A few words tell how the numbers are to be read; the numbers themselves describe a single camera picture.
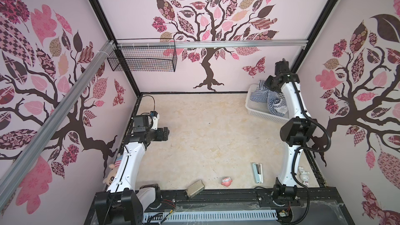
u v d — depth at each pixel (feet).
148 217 2.37
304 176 2.60
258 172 2.64
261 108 3.47
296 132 1.89
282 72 2.37
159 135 2.38
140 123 2.04
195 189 2.42
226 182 2.48
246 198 2.49
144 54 3.10
